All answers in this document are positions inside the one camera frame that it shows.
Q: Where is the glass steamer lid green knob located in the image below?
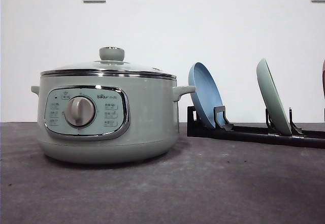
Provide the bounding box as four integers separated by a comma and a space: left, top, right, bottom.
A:
40, 46, 177, 79

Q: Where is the green plate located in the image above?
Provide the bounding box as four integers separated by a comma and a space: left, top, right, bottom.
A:
256, 58, 292, 136

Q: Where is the blue plate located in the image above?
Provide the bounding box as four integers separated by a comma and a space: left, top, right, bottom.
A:
188, 62, 225, 129

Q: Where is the green electric steamer pot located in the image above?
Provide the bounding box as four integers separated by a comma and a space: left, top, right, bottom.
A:
31, 79, 195, 165

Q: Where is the dark red plate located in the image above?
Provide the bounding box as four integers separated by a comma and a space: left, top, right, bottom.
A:
322, 59, 325, 95

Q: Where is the black dish rack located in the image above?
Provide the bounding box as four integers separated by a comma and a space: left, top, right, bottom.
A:
187, 106, 325, 149

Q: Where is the white wall socket right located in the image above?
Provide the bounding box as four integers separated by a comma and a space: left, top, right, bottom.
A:
312, 0, 325, 4

